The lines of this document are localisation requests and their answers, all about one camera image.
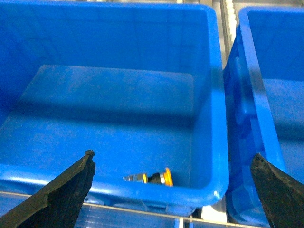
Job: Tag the metal roller rack frame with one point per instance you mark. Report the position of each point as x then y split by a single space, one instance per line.
143 86

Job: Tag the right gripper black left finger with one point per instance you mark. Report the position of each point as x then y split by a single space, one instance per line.
58 204

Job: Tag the yellow mushroom push button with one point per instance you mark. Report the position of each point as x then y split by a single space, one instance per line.
160 178

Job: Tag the blue plastic crate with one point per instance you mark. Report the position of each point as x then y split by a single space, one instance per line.
139 84
264 90

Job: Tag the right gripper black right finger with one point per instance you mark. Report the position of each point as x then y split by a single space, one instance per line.
281 196

